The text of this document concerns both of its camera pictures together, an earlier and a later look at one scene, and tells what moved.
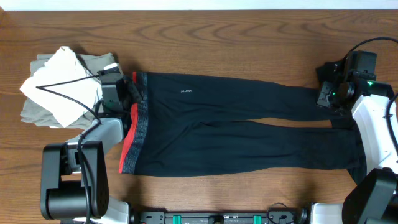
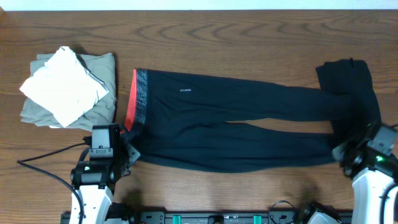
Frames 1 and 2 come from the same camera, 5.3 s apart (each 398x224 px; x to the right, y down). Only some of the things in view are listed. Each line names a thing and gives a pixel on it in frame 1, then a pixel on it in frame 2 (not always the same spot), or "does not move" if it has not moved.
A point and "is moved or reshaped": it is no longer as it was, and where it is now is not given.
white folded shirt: x=63 y=87 does not move
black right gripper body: x=328 y=96 -> x=345 y=149
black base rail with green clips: x=161 y=217 does not move
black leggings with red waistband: x=192 y=124 is moved or reshaped
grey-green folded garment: x=33 y=113 does not move
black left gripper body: x=131 y=95 -> x=125 y=154
